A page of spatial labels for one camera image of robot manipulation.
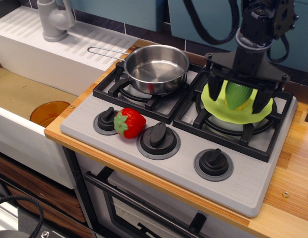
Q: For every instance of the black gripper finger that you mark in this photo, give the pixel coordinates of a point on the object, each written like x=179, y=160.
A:
x=261, y=99
x=215, y=84

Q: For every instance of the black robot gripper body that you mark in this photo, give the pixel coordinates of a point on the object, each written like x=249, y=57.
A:
x=247, y=68

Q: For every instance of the green yellow toy corncob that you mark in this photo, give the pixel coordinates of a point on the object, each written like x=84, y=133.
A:
x=237, y=96

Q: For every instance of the red toy strawberry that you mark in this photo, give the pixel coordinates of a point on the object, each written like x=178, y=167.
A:
x=129, y=123

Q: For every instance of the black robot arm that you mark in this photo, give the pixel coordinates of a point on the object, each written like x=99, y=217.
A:
x=263, y=22

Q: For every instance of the light green plate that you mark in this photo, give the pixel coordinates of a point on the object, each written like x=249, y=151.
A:
x=221, y=111

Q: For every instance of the stainless steel pan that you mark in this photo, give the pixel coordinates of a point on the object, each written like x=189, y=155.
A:
x=154, y=70

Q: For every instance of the black middle stove knob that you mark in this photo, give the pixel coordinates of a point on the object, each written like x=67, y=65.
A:
x=158, y=142

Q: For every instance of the black stove knob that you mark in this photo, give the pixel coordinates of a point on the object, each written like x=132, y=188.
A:
x=104, y=122
x=158, y=142
x=213, y=165

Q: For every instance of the black right stove knob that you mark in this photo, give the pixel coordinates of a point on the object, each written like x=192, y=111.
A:
x=213, y=165

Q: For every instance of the grey toy stove top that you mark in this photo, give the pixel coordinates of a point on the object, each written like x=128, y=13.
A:
x=243, y=191

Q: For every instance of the black left stove knob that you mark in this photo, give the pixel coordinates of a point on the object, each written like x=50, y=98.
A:
x=104, y=122

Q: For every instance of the black right burner grate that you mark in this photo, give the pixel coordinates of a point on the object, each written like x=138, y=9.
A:
x=253, y=139

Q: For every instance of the black burner grate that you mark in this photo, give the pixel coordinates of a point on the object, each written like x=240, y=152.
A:
x=253, y=139
x=114, y=89

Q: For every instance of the teal cabinet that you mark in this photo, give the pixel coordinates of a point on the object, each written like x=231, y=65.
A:
x=168, y=22

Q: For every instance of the black left burner grate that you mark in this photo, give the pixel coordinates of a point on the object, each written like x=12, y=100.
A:
x=114, y=89

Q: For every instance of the grey toy faucet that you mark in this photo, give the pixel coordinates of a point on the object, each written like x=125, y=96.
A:
x=55, y=22

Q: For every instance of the white toy sink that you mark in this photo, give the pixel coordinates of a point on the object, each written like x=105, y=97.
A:
x=40, y=71

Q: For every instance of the wooden drawer fronts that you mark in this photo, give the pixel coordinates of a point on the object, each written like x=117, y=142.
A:
x=60, y=205

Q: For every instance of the oven door with black handle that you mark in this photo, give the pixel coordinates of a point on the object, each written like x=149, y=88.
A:
x=142, y=212

